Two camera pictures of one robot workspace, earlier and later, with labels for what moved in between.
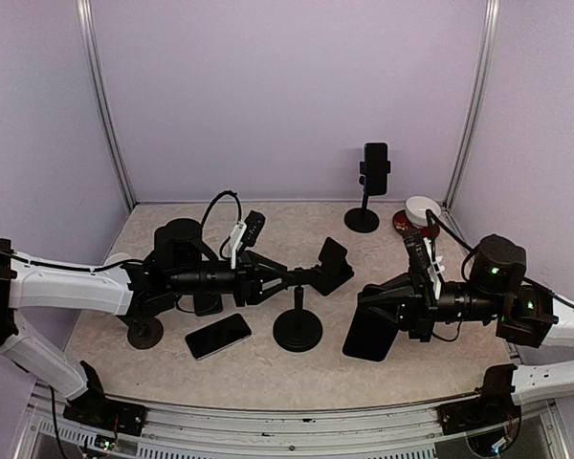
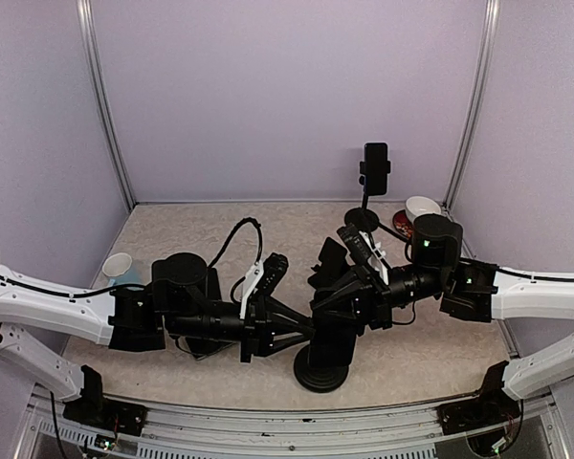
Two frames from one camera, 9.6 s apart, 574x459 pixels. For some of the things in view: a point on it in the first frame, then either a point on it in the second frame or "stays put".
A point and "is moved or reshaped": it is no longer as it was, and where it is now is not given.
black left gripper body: (244, 290) to (254, 325)
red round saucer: (403, 223) stays put
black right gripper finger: (372, 292) to (355, 281)
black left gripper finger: (272, 264) to (280, 310)
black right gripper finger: (382, 303) to (322, 314)
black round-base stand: (298, 330) is moved or reshaped
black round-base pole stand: (364, 220) stays put
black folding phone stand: (334, 270) stays put
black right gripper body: (424, 319) to (381, 312)
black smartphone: (371, 334) to (332, 341)
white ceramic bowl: (416, 209) stays put
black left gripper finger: (272, 286) to (277, 342)
